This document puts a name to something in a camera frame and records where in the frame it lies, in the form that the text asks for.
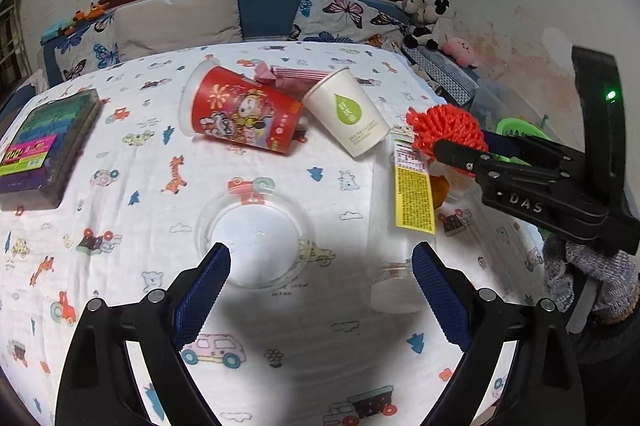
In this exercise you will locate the small orange wrapper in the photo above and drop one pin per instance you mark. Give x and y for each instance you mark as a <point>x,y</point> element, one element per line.
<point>440,191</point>

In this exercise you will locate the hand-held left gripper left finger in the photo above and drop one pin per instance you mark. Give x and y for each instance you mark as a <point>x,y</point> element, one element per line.
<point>205,286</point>

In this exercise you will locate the large butterfly print pillow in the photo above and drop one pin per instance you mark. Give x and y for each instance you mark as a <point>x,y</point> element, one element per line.
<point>345,15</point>

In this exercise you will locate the colourful stationery box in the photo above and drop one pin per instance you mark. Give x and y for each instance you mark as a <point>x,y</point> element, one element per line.
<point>45,145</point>

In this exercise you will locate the small butterfly print pillow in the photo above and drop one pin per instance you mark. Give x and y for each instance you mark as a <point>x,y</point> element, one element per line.
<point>90,50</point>

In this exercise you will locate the white cartoon printed blanket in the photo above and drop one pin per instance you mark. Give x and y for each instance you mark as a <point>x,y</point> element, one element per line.
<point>150,206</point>

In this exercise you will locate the orange toy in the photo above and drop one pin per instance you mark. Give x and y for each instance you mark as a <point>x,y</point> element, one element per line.
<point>90,11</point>

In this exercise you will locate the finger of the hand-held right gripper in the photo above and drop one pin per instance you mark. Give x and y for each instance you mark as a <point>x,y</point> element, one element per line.
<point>505,144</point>
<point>455,154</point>

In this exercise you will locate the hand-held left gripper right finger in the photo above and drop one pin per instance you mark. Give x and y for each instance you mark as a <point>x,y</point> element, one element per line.
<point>440,291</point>

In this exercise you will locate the red printed cup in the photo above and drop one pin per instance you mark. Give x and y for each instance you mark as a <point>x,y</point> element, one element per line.
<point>240,110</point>

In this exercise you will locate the blue headboard cushion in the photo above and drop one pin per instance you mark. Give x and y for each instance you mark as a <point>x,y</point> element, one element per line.
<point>270,13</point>

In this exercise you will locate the pink plush toy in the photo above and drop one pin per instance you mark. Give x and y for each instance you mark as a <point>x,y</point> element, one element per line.
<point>462,48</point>

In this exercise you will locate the white paper cup green drop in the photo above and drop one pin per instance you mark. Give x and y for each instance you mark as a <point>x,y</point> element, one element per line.
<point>345,110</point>

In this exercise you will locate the clear bottle yellow label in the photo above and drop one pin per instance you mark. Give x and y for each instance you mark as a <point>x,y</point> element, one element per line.
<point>412,191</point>

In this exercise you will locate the pink packet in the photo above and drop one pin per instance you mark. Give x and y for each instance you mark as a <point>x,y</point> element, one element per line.
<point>295,80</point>

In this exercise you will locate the grey checked cushion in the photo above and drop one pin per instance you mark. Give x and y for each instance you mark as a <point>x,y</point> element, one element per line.
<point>440,75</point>

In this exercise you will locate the beige pillow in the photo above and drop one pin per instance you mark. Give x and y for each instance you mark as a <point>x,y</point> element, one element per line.
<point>175,20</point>

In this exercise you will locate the red fuzzy pom-pom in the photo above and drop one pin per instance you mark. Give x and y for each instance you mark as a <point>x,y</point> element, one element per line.
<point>450,123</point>

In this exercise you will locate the clear plastic lid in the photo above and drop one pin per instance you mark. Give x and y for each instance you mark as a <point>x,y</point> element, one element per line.
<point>255,231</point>

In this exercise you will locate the grey white plush toy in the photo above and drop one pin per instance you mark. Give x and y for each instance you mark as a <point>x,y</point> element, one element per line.
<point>414,4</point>

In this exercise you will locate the green plastic basket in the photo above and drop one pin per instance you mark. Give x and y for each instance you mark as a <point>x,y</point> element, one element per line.
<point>515,125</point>

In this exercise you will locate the metal shelf rack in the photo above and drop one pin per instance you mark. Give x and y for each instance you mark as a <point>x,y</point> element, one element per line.
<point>10,30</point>

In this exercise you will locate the teal toy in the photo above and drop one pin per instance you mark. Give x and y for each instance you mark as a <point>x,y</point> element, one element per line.
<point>57,31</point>

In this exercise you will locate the black white cow plush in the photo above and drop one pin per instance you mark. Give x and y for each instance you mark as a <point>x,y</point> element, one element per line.
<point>435,18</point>

